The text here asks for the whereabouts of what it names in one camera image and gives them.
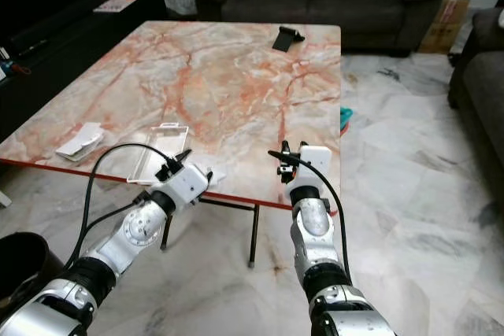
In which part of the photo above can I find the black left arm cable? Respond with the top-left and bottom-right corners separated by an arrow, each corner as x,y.
63,143 -> 176,274

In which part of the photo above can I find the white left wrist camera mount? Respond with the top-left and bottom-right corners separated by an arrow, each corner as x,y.
164,164 -> 211,209

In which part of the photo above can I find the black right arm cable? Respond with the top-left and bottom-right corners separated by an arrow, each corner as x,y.
268,150 -> 355,282

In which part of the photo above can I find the white folded paper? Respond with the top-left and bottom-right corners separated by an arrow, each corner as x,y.
55,122 -> 105,162

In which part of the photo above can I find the dark grey sofa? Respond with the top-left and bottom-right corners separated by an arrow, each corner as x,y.
194,0 -> 451,55

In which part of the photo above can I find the clear plastic package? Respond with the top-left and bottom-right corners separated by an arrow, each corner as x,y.
128,124 -> 190,183

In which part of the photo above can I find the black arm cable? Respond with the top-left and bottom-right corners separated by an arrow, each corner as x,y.
63,143 -> 176,274
268,150 -> 355,282

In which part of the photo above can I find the black phone stand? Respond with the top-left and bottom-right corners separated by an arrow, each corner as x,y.
272,26 -> 306,54

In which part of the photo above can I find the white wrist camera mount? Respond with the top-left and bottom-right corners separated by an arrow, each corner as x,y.
286,145 -> 332,189
164,164 -> 211,209

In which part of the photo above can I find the teal plastic object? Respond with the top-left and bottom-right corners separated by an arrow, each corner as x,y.
340,105 -> 352,137

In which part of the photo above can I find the dark grey armchair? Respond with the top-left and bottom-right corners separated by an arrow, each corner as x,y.
447,7 -> 504,187

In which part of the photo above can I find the black TV console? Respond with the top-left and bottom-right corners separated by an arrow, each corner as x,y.
0,0 -> 169,142

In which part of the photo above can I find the pink white magazine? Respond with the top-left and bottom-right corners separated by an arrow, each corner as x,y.
93,0 -> 140,13

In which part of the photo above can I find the pink marble table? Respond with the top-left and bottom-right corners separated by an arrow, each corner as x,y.
0,20 -> 344,268

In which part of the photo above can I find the black rubbish bin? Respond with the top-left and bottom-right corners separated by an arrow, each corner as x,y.
0,231 -> 65,313

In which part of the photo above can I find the brown cardboard box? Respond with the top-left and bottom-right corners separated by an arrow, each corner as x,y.
419,0 -> 472,55

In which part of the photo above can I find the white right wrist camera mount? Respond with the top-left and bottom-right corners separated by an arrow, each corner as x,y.
286,145 -> 332,189

